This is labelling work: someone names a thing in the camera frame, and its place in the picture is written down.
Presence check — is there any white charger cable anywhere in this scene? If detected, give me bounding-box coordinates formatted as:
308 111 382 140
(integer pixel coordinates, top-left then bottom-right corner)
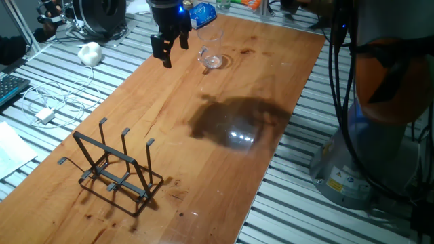
20 66 102 129

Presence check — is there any upright aluminium post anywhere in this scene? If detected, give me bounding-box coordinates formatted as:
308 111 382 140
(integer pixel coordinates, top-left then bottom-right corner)
259 0 273 17

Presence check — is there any operator hand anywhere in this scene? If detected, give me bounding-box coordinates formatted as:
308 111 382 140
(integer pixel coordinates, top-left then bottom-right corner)
43 0 64 20

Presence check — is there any blue tissue pack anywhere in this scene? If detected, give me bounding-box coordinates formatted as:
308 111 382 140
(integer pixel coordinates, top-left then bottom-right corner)
189 2 218 31

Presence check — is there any white paper sheet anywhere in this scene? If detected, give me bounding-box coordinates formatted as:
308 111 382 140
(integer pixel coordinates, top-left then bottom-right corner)
0 121 38 180

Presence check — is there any slanted aluminium frame beam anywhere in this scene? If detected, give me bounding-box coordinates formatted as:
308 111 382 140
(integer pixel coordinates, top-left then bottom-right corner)
3 0 37 55

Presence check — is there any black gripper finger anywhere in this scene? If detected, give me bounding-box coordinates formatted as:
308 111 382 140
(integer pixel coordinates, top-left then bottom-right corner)
178 30 190 51
150 33 174 69

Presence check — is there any metal handheld controller device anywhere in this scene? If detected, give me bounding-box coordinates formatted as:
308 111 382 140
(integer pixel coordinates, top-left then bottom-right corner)
36 0 74 25

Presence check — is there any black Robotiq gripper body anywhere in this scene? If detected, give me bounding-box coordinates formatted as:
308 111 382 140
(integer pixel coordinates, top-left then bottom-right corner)
148 0 193 41

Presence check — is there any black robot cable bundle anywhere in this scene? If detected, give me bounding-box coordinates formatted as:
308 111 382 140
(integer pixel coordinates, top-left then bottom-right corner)
327 0 434 204

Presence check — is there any person forearm black sleeve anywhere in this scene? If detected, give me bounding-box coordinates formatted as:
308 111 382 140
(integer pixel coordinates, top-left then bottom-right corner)
0 20 58 66

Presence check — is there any white charger adapter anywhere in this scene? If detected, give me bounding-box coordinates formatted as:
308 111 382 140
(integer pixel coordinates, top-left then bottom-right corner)
34 107 56 125

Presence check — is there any orange green plastic item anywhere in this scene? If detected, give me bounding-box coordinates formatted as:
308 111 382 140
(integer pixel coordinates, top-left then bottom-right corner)
233 0 262 10

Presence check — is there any black wire cup rack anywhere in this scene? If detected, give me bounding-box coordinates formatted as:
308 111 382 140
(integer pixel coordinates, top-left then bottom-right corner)
56 117 165 218

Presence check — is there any white lumpy plastic object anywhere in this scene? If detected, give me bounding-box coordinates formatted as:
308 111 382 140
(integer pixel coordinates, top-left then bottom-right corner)
77 41 103 68

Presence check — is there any clear glass cup with handle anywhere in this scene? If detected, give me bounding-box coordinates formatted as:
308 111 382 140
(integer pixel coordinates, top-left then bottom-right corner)
197 26 225 70

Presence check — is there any wooden board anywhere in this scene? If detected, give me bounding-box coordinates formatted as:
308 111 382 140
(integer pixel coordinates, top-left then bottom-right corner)
0 13 326 244

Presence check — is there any black round drum device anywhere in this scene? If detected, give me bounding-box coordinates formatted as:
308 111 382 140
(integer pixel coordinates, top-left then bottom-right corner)
66 0 129 40

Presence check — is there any black computer keyboard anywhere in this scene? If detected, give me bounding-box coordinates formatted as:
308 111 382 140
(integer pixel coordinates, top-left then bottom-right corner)
0 74 31 108

